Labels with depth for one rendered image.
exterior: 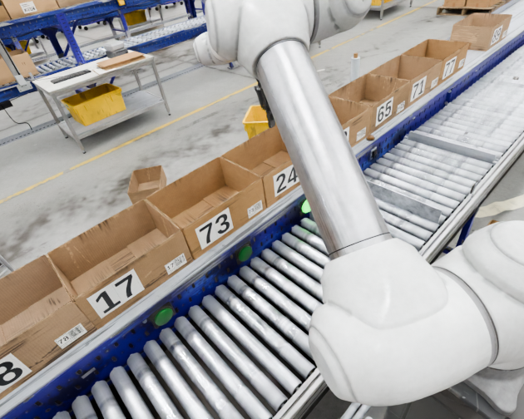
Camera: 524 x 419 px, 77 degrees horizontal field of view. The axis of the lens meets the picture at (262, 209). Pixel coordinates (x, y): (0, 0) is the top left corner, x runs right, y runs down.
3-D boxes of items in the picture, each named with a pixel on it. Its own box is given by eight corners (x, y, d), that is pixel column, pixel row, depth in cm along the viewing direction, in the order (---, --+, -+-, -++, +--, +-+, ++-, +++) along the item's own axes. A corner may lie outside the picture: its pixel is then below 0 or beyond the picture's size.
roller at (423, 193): (457, 215, 153) (460, 207, 150) (360, 176, 185) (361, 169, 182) (462, 209, 156) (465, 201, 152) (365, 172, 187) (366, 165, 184)
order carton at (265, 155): (267, 209, 146) (262, 177, 135) (226, 184, 164) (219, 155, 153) (323, 168, 165) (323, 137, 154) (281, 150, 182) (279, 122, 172)
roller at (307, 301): (347, 343, 114) (348, 336, 111) (248, 266, 146) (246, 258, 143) (355, 333, 116) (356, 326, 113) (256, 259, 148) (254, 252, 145)
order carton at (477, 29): (486, 51, 256) (493, 27, 245) (447, 47, 274) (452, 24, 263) (506, 37, 274) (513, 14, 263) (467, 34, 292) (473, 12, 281)
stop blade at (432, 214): (437, 225, 147) (442, 210, 142) (349, 188, 175) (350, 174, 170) (437, 224, 148) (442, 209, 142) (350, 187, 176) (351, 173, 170)
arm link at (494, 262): (566, 351, 54) (655, 261, 40) (474, 393, 50) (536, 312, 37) (483, 278, 66) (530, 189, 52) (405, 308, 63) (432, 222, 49)
